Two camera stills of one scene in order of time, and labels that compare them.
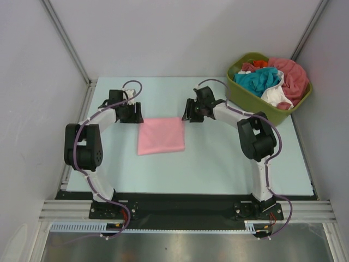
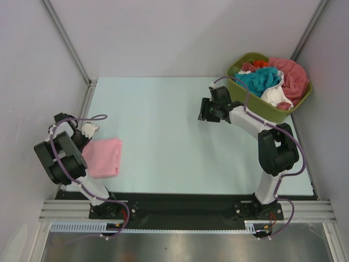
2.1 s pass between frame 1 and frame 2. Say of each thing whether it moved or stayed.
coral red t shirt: stayed
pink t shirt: moved
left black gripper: moved
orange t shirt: stayed
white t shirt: stayed
